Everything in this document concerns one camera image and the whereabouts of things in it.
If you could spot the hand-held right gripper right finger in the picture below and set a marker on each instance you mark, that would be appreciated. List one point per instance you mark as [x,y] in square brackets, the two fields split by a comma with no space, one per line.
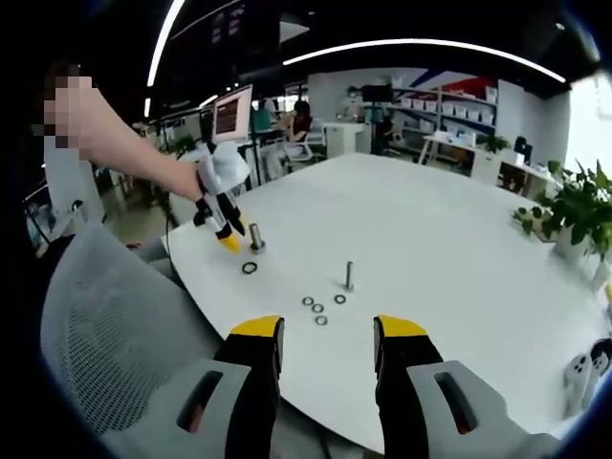
[406,382]

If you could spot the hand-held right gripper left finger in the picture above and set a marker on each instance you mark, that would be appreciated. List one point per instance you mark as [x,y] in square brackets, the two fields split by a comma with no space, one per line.
[253,382]

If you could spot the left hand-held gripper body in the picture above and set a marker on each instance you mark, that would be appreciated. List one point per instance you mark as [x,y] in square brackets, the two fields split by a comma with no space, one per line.
[222,169]

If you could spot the thick metal threaded stud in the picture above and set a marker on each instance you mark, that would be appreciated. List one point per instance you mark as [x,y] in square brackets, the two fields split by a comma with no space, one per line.
[255,236]

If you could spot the large black washer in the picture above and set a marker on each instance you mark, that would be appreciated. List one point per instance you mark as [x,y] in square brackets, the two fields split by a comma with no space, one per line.
[244,268]

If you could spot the small silver washer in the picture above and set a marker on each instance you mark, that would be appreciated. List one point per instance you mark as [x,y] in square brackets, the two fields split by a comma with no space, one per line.
[304,301]
[336,299]
[314,308]
[317,320]

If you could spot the thin metal threaded stud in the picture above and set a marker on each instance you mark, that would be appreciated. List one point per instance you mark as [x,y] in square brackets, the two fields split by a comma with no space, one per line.
[349,277]

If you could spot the large display screen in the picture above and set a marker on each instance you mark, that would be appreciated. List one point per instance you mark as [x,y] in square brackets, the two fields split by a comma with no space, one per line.
[233,115]

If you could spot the white office chair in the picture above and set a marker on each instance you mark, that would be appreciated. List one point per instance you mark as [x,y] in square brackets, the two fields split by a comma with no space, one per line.
[306,150]

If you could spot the narrow ceiling light strip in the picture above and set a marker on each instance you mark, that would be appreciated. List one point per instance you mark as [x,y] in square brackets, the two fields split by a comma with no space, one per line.
[165,33]

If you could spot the grey mesh office chair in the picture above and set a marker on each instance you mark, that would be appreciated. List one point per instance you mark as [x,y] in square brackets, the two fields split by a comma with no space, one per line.
[110,334]

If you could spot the person's white shirt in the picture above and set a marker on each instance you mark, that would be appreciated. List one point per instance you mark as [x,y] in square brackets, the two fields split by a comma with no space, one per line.
[72,191]

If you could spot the black and white object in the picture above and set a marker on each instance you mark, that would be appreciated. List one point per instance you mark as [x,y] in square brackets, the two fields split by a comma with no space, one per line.
[581,378]

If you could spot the white counter table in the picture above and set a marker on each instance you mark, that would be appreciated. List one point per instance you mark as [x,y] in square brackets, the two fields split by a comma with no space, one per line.
[459,153]

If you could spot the shelving rack with white bins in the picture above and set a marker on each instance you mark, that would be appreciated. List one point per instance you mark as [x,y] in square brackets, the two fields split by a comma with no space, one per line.
[449,107]

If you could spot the long curved ceiling light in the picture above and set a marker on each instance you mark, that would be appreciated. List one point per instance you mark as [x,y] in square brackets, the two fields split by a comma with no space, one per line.
[430,44]

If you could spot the large green potted plant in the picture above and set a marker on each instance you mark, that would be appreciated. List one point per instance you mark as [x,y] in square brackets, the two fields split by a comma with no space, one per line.
[578,210]

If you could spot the small green plant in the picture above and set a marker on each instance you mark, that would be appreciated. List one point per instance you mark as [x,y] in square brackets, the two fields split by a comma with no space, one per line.
[493,142]

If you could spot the black boxy object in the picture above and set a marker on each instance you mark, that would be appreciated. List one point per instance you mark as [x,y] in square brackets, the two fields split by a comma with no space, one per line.
[523,148]

